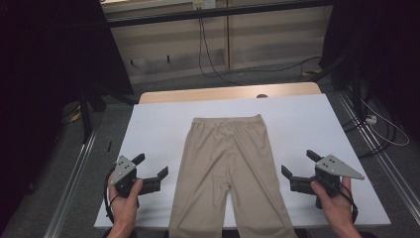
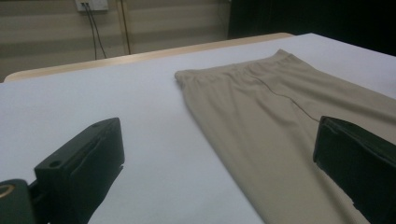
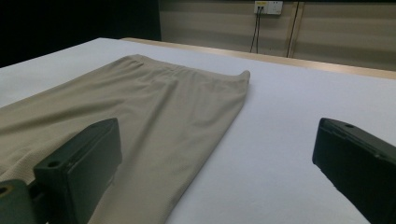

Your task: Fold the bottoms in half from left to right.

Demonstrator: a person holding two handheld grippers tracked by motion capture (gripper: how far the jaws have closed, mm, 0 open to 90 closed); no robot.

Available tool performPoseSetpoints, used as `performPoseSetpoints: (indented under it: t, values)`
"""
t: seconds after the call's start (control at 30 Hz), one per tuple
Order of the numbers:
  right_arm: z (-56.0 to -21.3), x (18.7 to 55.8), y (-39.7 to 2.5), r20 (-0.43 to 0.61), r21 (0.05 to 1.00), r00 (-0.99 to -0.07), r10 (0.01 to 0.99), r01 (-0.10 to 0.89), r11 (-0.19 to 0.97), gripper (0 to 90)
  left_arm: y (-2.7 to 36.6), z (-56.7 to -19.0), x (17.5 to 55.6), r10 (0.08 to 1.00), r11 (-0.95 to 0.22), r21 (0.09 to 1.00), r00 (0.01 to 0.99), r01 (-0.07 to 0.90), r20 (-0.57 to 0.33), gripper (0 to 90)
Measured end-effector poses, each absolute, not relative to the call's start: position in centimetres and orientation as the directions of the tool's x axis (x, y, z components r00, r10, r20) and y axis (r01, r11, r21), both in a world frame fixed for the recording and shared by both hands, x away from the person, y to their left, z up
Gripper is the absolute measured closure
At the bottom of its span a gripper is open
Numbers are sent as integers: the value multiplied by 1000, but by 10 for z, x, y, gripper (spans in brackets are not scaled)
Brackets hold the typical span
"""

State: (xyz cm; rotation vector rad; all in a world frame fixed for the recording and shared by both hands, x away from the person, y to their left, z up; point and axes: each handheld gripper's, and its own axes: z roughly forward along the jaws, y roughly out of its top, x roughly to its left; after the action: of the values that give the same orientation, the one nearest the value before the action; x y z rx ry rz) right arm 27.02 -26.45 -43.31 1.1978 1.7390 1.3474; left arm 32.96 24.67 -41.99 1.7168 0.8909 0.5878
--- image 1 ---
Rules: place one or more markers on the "white power strip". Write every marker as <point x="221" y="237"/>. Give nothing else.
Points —
<point x="371" y="119"/>

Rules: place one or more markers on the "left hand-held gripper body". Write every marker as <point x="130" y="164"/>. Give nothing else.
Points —
<point x="124" y="172"/>

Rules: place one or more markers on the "round table grommet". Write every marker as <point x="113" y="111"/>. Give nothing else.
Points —
<point x="262" y="96"/>

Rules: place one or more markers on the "black curtain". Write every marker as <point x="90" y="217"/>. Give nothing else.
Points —
<point x="389" y="49"/>
<point x="49" y="66"/>

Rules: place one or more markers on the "person's right hand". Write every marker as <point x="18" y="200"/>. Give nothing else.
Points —
<point x="338" y="208"/>

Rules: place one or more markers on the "aluminium floor rail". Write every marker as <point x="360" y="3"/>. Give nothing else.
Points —
<point x="71" y="185"/>
<point x="379" y="155"/>

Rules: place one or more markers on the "yellow floor tape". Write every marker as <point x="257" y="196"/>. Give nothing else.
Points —
<point x="75" y="116"/>
<point x="312" y="71"/>

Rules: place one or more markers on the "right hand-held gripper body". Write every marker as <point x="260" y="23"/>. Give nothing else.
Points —
<point x="330" y="167"/>

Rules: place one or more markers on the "beige cabinet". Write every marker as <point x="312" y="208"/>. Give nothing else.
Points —
<point x="264" y="39"/>

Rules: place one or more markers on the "white wall socket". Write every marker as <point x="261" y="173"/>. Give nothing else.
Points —
<point x="204" y="4"/>

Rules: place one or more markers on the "person's left hand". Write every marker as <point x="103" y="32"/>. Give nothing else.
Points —
<point x="124" y="208"/>

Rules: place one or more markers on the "beige pants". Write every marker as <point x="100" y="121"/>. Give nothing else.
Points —
<point x="228" y="148"/>

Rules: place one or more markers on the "black horizontal bar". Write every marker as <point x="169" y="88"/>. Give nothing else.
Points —
<point x="214" y="13"/>

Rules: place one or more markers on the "small black floor object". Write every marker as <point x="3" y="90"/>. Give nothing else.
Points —
<point x="109" y="146"/>

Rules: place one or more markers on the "white board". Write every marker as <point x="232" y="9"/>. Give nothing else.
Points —
<point x="158" y="132"/>

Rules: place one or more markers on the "black stand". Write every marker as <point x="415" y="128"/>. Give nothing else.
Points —
<point x="85" y="119"/>
<point x="356" y="92"/>

